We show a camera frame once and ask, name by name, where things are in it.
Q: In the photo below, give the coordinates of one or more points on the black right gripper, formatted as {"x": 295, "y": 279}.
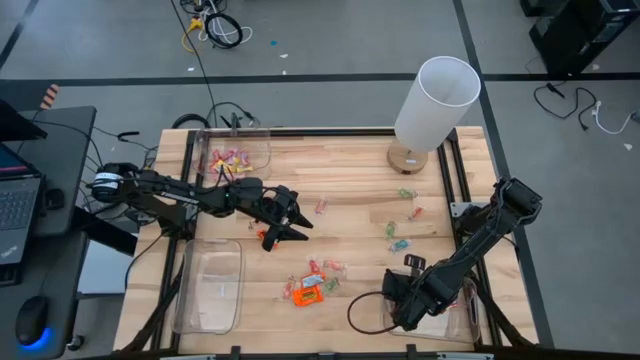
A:
{"x": 410, "y": 300}

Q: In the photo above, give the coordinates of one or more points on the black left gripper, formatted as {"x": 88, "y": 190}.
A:
{"x": 272, "y": 205}

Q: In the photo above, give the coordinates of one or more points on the pink candy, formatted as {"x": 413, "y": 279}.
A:
{"x": 216, "y": 155}
{"x": 243, "y": 157}
{"x": 230, "y": 155}

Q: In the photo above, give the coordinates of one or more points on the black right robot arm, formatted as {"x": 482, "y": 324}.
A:
{"x": 480, "y": 240}

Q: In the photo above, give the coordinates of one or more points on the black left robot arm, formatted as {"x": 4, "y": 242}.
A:
{"x": 175, "y": 192}

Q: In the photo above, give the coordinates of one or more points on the teal wrapped candy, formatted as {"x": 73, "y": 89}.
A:
{"x": 400, "y": 246}

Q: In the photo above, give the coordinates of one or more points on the clear wrapped green candy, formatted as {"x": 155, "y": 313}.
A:
{"x": 331, "y": 285}
{"x": 407, "y": 192}

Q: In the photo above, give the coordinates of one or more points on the clear plastic bin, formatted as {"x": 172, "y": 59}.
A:
{"x": 465, "y": 325}
{"x": 260, "y": 145}
{"x": 210, "y": 285}

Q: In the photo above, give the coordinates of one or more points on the large orange Reese's pack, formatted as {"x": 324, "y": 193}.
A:
{"x": 307, "y": 296}

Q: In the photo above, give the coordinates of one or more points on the white shade table lamp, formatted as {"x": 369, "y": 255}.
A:
{"x": 440, "y": 100}

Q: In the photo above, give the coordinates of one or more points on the small black desk device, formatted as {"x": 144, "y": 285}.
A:
{"x": 53, "y": 198}

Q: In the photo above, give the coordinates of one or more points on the black desk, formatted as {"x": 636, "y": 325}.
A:
{"x": 65, "y": 145}

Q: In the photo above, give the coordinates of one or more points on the black desk caster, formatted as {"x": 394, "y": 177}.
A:
{"x": 75, "y": 342}

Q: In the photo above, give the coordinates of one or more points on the black laptop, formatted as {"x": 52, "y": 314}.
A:
{"x": 20, "y": 210}

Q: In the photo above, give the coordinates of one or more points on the orange black striped marker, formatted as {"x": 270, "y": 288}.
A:
{"x": 50, "y": 96}

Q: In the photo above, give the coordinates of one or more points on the black computer mouse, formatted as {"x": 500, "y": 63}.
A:
{"x": 31, "y": 317}

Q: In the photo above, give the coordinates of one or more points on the black monitor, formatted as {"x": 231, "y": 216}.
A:
{"x": 15, "y": 125}

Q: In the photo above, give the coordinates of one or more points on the black computer tower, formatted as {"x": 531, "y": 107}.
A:
{"x": 580, "y": 35}

